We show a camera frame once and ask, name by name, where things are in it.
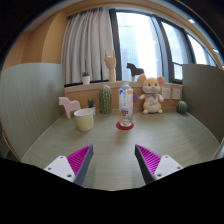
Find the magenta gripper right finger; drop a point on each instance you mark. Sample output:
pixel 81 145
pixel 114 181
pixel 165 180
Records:
pixel 153 166

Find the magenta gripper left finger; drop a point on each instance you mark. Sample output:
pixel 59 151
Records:
pixel 73 167

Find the clear plastic water bottle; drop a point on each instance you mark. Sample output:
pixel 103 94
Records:
pixel 125 104

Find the pale yellow cup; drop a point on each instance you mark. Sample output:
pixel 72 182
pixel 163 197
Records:
pixel 84 119

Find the red round coaster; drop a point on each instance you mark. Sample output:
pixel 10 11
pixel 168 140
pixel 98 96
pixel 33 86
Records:
pixel 119 126

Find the pink wooden horse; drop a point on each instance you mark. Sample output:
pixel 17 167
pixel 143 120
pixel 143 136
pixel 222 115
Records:
pixel 69 106

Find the round green ceramic cactus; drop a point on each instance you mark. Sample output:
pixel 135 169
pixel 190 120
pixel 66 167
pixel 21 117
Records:
pixel 181 107

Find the small potted succulent on desk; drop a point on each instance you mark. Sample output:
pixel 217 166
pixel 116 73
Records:
pixel 91 105

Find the purple number seven disc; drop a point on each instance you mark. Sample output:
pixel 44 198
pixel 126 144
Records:
pixel 134 98

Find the plush mouse toy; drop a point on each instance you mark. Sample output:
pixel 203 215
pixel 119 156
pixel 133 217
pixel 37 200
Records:
pixel 151 93

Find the tall green ceramic cactus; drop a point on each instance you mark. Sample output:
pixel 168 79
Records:
pixel 105 99

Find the left green desk partition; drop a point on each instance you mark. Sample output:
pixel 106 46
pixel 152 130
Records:
pixel 29 102

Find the green desk partition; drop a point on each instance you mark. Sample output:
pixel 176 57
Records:
pixel 203 90
pixel 29 102

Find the small potted plant on sill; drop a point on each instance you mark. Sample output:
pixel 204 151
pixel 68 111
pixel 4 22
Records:
pixel 85 78

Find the black horse figurine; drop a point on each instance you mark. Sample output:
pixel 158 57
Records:
pixel 134 70

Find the right green desk partition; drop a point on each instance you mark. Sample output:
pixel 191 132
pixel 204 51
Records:
pixel 203 90

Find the wooden hand model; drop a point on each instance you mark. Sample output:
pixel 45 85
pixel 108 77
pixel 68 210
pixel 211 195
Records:
pixel 110 62

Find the grey curtain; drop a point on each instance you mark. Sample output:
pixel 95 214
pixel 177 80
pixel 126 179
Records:
pixel 87 36

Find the white wall socket left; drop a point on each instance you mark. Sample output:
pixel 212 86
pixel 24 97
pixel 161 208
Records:
pixel 166 93

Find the white wall socket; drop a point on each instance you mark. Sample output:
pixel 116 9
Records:
pixel 166 93
pixel 176 94

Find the white wall socket right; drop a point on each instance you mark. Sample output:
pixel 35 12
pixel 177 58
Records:
pixel 176 94

